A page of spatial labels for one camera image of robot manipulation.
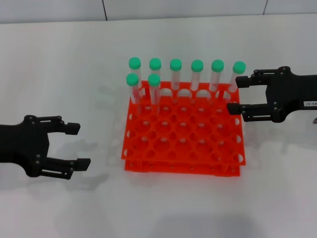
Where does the clear test tube green cap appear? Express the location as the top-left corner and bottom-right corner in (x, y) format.
(128, 57), (145, 100)
(149, 58), (162, 102)
(169, 59), (183, 104)
(191, 59), (204, 102)
(226, 61), (247, 101)
(148, 73), (161, 114)
(211, 59), (225, 102)
(125, 73), (142, 116)

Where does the orange test tube rack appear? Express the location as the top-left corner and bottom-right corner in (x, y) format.
(121, 81), (248, 178)

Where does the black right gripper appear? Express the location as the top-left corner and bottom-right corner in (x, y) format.
(227, 65), (317, 123)

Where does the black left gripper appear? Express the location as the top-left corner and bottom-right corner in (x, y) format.
(0, 115), (91, 180)

